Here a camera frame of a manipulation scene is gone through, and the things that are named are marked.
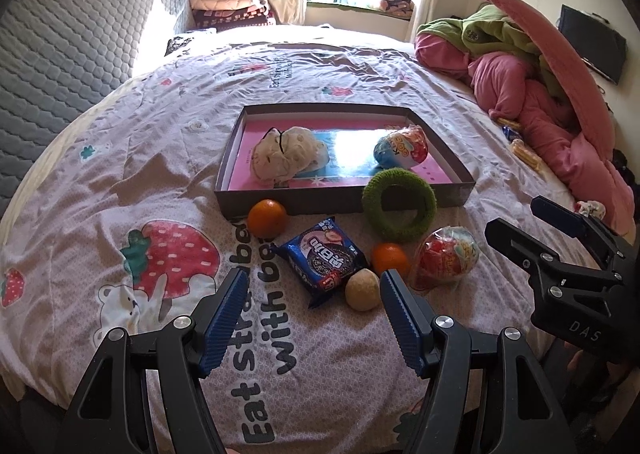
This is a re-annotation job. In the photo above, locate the patterned cushion on windowsill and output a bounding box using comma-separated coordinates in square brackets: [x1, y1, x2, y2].
[378, 0, 414, 20]

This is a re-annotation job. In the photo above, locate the green fuzzy ring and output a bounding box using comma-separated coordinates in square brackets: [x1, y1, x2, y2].
[360, 167, 440, 245]

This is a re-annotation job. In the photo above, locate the yellow snack packet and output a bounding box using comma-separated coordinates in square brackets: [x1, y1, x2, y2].
[510, 139, 542, 172]

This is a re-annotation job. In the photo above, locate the orange tangerine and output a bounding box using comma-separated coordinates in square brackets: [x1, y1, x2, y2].
[246, 199, 288, 239]
[370, 243, 411, 278]

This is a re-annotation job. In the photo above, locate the green blanket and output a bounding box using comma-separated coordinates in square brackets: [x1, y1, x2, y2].
[414, 4, 568, 100]

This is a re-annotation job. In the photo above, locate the grey quilted headboard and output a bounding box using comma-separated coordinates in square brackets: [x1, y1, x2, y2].
[1, 0, 191, 207]

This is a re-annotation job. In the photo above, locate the stack of folded blankets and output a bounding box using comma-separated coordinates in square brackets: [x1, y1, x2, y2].
[189, 0, 278, 32]

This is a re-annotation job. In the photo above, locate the beige walnut ball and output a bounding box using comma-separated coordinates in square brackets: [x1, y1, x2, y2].
[345, 269, 381, 312]

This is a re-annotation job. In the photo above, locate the blue snack wrapper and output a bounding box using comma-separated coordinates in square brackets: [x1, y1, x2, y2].
[497, 118, 523, 142]

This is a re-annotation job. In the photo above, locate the black wall television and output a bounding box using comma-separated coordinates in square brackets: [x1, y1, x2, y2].
[558, 4, 627, 84]

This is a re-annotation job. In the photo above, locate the red surprise egg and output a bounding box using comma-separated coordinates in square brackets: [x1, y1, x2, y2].
[408, 226, 480, 291]

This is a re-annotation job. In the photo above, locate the dark cardboard tray pink inside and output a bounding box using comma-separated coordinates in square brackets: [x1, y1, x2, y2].
[215, 102, 475, 219]

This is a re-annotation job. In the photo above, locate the pink crumpled duvet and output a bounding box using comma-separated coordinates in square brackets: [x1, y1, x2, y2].
[414, 33, 634, 236]

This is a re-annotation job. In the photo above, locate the blue cookie packet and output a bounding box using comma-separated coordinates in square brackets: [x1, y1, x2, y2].
[270, 217, 369, 309]

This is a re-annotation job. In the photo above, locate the pink pillow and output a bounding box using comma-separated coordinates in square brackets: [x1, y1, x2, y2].
[485, 0, 615, 160]

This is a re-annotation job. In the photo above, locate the small floral cloth ball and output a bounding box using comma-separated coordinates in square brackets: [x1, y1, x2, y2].
[574, 200, 606, 221]

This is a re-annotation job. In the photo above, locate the strawberry print bed sheet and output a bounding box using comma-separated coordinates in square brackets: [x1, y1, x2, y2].
[1, 27, 589, 453]

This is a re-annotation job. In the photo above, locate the blue white surprise egg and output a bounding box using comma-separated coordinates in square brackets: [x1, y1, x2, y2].
[373, 125, 428, 170]

